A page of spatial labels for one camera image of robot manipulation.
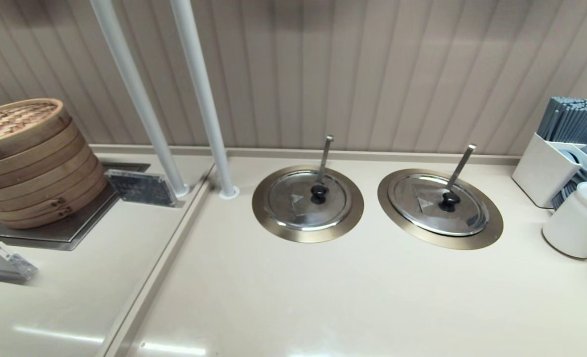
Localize steel pot lid black knob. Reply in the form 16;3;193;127
389;173;491;237
265;170;352;232

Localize steel ladle handle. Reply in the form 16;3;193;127
316;135;335;186
442;144;477;191

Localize bamboo steamer baskets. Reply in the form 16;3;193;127
0;98;108;230

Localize white metal pole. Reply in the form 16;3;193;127
170;0;240;200
89;0;191;198

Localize clear acrylic label stand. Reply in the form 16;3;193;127
104;169;179;208
0;240;39;285

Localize white cutlery holder box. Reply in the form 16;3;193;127
512;132;587;209

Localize steel inset tray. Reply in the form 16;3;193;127
0;163;151;251

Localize white round jar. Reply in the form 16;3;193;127
542;181;587;259

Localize grey chopsticks bundle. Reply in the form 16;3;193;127
539;96;587;145

